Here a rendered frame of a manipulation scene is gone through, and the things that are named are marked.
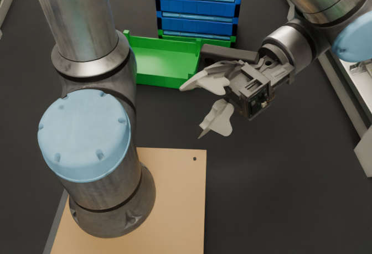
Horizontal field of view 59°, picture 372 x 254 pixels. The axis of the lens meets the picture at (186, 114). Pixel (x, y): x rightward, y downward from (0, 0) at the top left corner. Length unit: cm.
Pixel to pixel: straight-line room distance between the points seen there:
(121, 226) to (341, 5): 55
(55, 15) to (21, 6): 118
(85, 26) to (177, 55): 76
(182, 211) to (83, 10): 45
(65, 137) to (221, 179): 53
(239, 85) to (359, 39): 20
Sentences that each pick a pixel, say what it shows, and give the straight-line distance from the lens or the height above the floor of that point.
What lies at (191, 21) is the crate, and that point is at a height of 13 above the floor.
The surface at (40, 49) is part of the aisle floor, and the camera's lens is 146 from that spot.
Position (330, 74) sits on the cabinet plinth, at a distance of 131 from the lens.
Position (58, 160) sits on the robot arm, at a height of 40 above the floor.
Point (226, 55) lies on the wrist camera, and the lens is 64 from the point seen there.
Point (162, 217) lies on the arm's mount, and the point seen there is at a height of 16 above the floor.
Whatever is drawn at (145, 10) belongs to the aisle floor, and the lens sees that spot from 158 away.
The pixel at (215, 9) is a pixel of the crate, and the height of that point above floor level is 19.
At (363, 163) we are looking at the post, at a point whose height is 2.
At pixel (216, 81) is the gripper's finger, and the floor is 45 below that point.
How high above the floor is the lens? 84
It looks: 50 degrees down
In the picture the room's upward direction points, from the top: straight up
